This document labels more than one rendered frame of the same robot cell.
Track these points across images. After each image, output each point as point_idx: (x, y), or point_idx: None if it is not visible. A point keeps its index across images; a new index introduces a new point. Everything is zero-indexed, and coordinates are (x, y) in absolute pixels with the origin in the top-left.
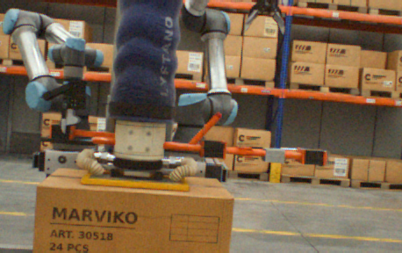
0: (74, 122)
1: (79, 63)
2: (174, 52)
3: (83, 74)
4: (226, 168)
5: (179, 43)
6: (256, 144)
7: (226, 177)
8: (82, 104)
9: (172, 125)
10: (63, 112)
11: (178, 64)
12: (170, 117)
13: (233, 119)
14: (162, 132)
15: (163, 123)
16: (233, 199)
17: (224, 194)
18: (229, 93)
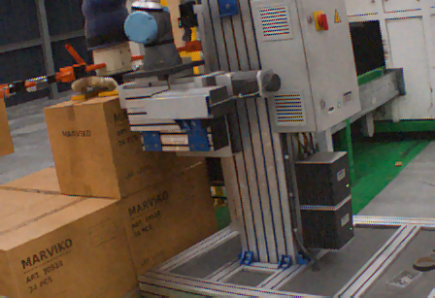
0: (183, 39)
1: None
2: None
3: None
4: (149, 99)
5: None
6: None
7: (147, 112)
8: (183, 23)
9: (256, 34)
10: (184, 30)
11: (86, 6)
12: (86, 46)
13: (129, 39)
14: (94, 56)
15: (95, 49)
16: (43, 109)
17: (53, 106)
18: (131, 6)
